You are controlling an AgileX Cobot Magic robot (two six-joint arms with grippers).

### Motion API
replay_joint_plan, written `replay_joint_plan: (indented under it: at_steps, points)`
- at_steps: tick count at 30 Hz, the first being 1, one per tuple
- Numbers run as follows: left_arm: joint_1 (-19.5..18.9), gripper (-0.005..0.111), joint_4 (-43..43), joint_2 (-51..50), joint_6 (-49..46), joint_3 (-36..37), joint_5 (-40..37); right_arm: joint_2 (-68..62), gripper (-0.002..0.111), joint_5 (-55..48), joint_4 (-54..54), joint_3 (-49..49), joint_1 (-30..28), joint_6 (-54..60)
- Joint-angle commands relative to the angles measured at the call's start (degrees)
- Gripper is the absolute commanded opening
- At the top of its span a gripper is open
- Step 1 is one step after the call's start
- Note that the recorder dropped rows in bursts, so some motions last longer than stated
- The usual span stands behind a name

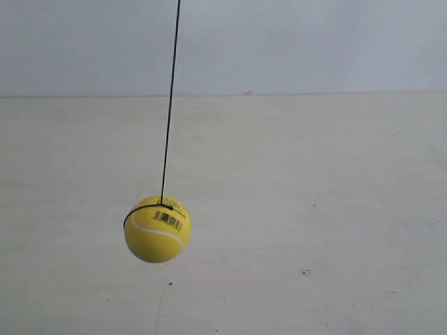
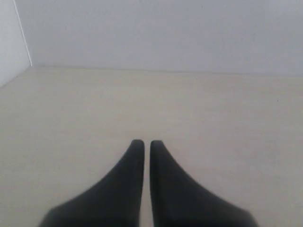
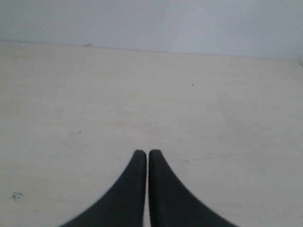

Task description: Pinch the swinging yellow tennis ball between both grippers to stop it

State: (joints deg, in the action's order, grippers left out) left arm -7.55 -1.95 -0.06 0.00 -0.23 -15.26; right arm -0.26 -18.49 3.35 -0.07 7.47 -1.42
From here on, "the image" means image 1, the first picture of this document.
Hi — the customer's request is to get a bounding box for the yellow tennis ball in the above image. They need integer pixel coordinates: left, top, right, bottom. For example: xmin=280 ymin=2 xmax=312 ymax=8
xmin=123 ymin=195 xmax=192 ymax=263

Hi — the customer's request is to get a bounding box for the black hanging string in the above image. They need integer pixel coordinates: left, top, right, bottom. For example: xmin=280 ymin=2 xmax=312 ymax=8
xmin=123 ymin=0 xmax=182 ymax=230

